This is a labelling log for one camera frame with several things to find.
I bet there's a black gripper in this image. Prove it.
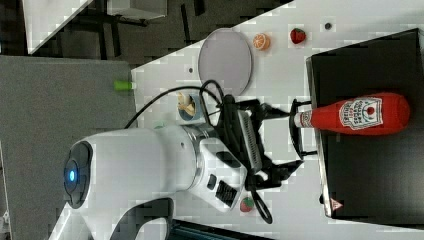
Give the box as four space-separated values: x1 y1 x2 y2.
222 95 304 190

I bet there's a red ketchup bottle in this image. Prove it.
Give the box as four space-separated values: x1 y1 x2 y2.
293 92 411 136

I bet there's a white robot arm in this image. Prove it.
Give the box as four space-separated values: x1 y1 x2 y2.
48 95 301 240

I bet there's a black toaster oven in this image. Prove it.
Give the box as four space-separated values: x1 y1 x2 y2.
290 29 423 229

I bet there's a toy strawberry with leaves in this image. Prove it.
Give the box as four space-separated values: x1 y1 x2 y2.
240 197 254 212

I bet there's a blue bowl with chips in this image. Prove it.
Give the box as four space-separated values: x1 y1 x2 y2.
177 92 203 122

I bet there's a round grey plate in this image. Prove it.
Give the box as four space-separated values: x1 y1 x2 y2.
198 28 252 96

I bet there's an orange slice toy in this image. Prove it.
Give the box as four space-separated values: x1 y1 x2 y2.
253 33 271 51

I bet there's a red toy strawberry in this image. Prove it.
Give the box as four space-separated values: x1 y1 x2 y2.
290 28 306 44

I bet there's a green cylinder object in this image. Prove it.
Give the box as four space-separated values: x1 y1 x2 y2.
114 80 136 91

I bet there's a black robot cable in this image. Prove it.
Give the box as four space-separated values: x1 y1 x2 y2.
123 79 234 130

